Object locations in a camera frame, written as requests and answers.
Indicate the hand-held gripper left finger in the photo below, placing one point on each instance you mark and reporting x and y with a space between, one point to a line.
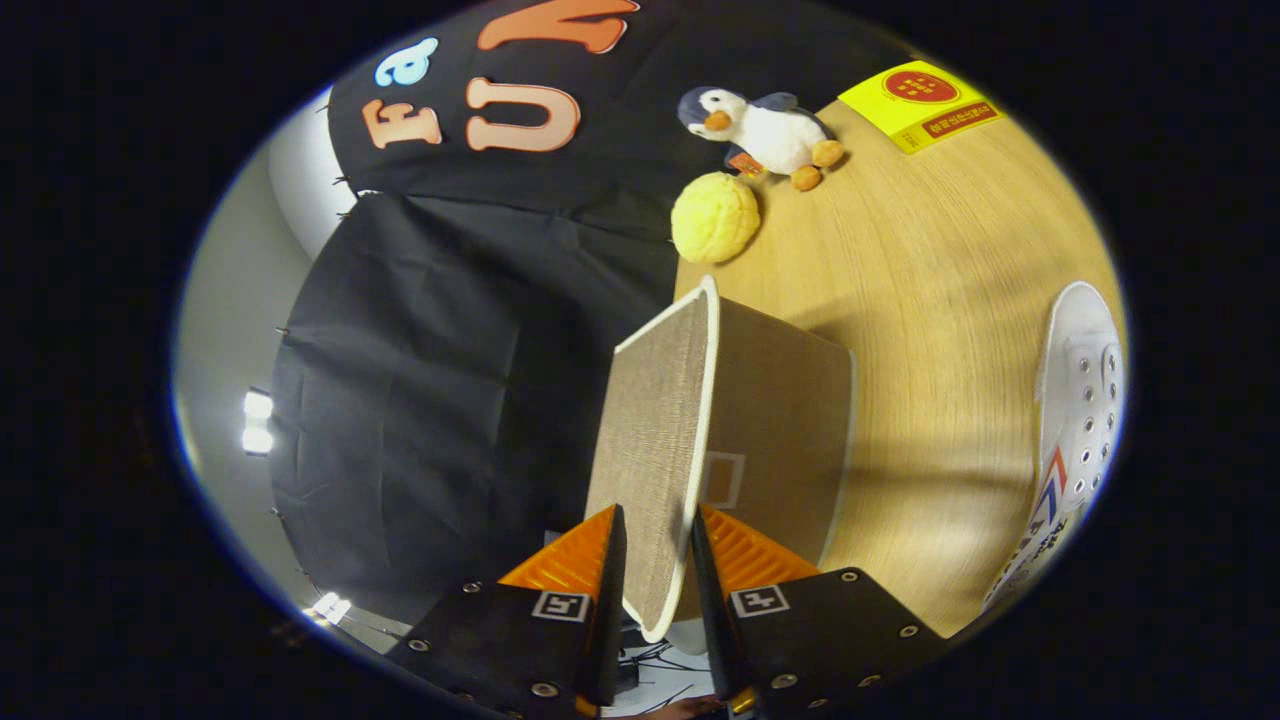
608 600

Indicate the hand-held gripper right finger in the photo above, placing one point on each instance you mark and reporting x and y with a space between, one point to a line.
712 600

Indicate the brown fabric storage box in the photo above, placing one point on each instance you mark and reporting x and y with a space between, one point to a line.
650 450

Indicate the white canvas shoe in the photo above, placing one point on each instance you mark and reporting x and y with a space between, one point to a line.
1085 400

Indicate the ceiling light panel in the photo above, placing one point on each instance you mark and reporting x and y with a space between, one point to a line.
258 420
332 607

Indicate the yellow bun plush toy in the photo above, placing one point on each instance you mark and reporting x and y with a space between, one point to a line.
715 218

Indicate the penguin plush toy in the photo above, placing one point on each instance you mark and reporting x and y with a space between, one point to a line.
770 135

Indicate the yellow book with red circle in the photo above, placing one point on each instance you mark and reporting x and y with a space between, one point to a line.
920 100

